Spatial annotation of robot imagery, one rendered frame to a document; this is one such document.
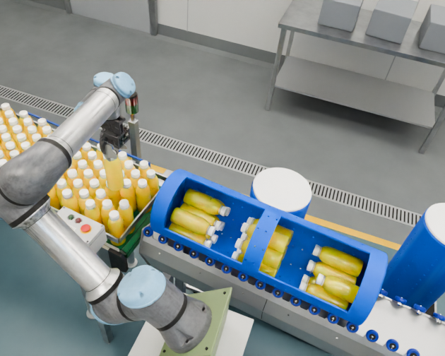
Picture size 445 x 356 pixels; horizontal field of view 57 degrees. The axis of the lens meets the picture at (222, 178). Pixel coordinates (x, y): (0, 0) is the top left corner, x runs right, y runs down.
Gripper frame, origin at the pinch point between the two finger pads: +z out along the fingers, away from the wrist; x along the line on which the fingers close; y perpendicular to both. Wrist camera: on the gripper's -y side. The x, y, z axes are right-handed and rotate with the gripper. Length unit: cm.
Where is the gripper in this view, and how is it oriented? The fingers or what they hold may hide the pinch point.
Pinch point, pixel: (111, 155)
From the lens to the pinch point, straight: 163.3
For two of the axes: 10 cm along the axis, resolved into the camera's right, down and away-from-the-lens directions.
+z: -0.8, 7.0, 7.1
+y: 9.0, 3.6, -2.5
